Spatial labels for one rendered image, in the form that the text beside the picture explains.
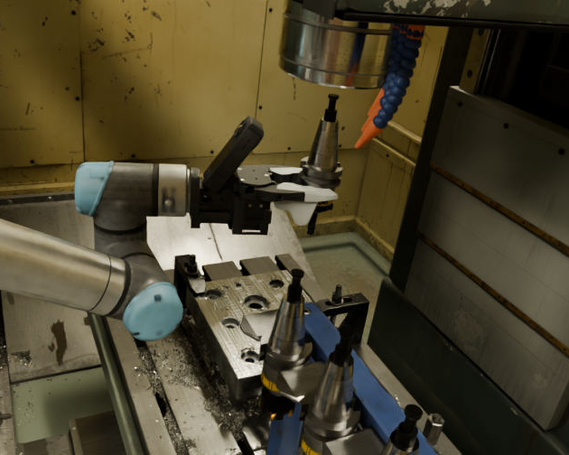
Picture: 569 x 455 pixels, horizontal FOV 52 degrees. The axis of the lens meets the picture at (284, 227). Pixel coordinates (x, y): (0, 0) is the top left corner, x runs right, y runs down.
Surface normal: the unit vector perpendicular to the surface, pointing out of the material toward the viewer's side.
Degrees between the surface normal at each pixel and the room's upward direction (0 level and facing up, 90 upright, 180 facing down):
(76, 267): 54
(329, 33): 90
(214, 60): 90
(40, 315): 24
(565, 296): 91
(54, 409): 0
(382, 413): 0
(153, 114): 90
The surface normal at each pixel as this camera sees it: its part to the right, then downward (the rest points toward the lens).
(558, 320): -0.89, 0.07
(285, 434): 0.43, 0.47
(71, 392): 0.12, -0.88
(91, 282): 0.65, 0.07
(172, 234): 0.29, -0.61
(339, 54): -0.07, 0.46
